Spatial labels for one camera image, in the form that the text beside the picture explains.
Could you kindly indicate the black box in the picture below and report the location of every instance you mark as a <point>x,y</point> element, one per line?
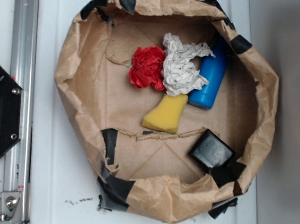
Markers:
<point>210,151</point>

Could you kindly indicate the yellow sponge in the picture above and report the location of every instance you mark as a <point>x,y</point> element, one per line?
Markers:
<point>166,115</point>

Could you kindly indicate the crumpled red paper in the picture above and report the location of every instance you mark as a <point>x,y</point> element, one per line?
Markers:
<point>147,68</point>

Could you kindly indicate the crumpled white paper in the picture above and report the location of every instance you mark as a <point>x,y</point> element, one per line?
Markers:
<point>179,73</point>

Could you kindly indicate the brown paper bag container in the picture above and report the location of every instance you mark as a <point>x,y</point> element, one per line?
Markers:
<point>145,171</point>

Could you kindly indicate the blue plastic bottle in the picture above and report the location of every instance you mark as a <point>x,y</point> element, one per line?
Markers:
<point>212,69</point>

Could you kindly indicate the aluminium frame rail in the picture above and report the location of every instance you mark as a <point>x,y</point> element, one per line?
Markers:
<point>18,159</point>

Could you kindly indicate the metal corner bracket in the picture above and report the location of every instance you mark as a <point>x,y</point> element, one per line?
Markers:
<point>10,207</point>

